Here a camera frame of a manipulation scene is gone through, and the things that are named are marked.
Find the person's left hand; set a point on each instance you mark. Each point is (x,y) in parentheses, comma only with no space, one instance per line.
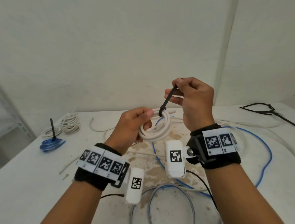
(124,133)

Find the person's right hand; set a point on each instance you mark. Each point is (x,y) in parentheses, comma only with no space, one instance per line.
(198,103)

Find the person's left forearm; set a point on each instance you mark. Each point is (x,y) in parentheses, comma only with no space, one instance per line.
(73,203)

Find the person's right forearm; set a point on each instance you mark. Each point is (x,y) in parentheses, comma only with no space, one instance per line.
(237,198)

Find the black left wristband with markers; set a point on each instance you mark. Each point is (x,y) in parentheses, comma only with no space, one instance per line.
(87,178)

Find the black wristband with markers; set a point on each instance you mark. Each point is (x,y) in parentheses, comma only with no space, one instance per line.
(87,178)
(225,161)

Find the black right wristband with markers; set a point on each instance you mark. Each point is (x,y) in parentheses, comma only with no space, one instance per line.
(225,161)

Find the grey metal shelf rack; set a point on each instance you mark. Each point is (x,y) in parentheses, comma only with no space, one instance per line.
(13,129)

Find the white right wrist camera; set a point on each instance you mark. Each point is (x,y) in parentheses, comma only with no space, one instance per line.
(175,170)

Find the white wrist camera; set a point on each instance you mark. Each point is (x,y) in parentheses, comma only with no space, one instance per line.
(175,170)
(133,196)

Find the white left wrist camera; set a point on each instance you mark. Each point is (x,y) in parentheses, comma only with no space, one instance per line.
(133,196)

